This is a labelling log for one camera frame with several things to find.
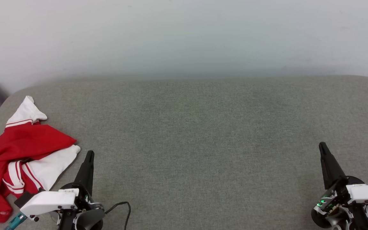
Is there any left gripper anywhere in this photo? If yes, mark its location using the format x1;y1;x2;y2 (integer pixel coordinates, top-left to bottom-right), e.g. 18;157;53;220
58;151;105;230

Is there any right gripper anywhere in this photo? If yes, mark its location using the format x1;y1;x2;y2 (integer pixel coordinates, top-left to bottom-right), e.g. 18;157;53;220
311;142;368;230

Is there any red white basketball jersey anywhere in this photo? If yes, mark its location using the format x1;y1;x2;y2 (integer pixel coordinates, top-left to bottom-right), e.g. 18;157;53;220
0;96;81;223

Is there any grey fabric sofa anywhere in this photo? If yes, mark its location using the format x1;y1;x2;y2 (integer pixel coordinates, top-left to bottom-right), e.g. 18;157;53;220
0;75;368;230

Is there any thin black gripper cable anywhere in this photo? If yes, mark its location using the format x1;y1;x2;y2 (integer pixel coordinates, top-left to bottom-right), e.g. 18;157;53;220
103;201;131;230

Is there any teal cable connector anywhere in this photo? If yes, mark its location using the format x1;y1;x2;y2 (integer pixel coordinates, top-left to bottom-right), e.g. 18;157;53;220
5;213;28;230

